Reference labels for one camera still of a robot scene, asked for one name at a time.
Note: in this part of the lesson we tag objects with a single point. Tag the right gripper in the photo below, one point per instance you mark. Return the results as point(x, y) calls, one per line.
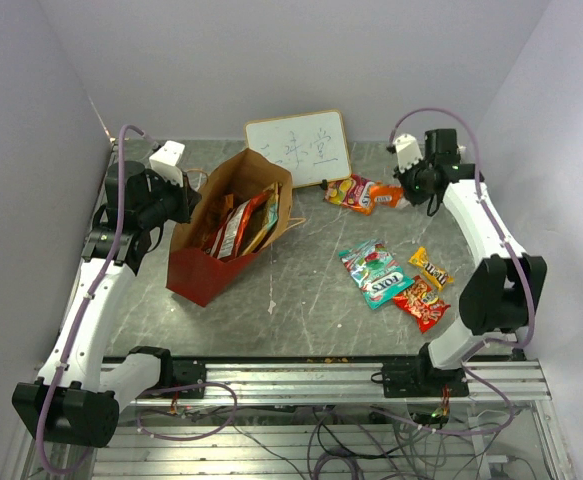
point(412, 197)

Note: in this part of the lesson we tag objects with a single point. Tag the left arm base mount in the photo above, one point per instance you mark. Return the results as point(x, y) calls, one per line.
point(181, 377)

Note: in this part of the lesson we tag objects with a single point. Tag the red snack mix bag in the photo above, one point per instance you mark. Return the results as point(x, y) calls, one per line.
point(422, 302)

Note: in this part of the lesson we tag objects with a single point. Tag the yellow M&M's bag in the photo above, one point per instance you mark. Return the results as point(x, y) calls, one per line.
point(438, 276)

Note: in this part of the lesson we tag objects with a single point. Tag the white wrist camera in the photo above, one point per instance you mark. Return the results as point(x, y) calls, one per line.
point(407, 151)
point(165, 162)

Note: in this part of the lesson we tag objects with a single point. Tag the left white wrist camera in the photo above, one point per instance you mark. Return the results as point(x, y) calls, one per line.
point(165, 162)

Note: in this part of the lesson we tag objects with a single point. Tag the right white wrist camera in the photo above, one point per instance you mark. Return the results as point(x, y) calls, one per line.
point(407, 151)

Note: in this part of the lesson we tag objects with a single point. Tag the red brown paper bag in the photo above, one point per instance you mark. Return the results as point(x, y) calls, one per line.
point(199, 277)

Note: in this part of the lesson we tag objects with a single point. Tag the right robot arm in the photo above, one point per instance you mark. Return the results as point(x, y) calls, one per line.
point(502, 294)

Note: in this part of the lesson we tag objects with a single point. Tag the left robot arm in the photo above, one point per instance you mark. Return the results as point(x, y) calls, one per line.
point(73, 400)

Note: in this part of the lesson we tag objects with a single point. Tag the teal Fox's candy bag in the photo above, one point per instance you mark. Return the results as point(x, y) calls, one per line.
point(375, 272)

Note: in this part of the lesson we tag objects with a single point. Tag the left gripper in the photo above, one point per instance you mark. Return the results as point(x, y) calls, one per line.
point(187, 198)

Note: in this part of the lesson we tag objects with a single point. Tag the small whiteboard yellow frame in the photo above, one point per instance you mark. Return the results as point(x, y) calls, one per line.
point(311, 146)

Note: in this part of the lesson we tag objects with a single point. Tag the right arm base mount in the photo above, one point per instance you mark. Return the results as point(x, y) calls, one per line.
point(415, 377)

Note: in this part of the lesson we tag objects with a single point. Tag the red Doritos bag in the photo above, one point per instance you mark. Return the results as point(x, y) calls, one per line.
point(225, 243)

